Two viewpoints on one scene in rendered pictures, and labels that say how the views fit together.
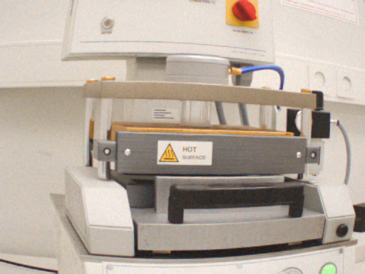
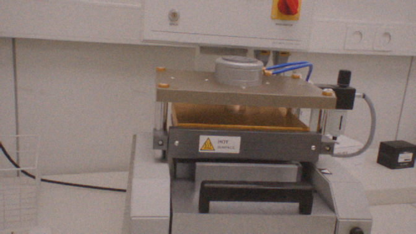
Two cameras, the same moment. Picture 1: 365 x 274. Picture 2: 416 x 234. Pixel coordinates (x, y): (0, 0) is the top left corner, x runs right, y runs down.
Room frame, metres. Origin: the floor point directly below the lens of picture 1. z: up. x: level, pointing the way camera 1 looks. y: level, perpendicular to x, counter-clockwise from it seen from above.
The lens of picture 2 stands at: (0.19, -0.05, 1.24)
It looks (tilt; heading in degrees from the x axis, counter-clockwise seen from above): 14 degrees down; 6
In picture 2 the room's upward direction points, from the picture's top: 5 degrees clockwise
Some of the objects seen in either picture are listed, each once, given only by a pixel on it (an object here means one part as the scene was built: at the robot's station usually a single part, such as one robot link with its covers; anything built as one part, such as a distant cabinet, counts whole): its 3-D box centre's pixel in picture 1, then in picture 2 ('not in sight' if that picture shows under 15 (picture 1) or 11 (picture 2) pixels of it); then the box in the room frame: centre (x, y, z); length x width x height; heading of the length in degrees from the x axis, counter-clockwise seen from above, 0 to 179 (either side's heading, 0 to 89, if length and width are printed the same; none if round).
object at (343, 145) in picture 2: not in sight; (320, 153); (1.44, -0.25, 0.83); 0.23 x 0.12 x 0.07; 126
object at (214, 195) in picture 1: (241, 203); (256, 196); (0.73, -0.06, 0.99); 0.15 x 0.02 x 0.04; 105
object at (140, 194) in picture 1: (192, 188); (230, 153); (0.91, -0.02, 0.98); 0.20 x 0.17 x 0.03; 105
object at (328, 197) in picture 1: (308, 205); (322, 182); (0.87, -0.17, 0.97); 0.26 x 0.05 x 0.07; 15
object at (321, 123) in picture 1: (306, 135); (329, 105); (1.09, -0.20, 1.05); 0.15 x 0.05 x 0.15; 105
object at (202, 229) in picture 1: (202, 202); (235, 170); (0.86, -0.03, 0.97); 0.30 x 0.22 x 0.08; 15
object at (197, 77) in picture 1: (204, 105); (244, 93); (0.95, -0.03, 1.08); 0.31 x 0.24 x 0.13; 105
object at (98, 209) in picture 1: (93, 206); (149, 177); (0.81, 0.10, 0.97); 0.25 x 0.05 x 0.07; 15
